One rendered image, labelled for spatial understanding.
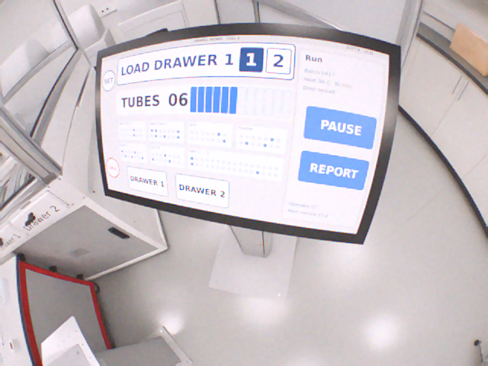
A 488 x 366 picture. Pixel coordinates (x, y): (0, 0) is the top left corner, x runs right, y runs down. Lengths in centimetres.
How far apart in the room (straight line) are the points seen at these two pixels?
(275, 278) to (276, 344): 40
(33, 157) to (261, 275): 118
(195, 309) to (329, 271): 83
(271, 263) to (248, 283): 18
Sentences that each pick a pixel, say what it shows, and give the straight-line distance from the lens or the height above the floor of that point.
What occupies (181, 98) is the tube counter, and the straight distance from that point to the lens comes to 33.
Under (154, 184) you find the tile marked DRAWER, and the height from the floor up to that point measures 100.
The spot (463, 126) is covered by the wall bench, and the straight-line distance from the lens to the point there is 207.
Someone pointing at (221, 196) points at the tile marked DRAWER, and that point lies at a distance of 33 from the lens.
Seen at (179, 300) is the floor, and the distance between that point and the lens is 140.
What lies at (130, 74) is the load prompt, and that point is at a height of 115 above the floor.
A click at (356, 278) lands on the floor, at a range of 141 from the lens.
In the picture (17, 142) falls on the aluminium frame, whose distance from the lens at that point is 69.
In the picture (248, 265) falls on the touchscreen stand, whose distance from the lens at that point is 127.
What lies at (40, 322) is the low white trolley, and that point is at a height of 63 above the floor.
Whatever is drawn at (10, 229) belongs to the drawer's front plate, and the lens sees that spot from 104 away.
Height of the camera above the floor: 129
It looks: 60 degrees down
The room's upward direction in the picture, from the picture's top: 12 degrees counter-clockwise
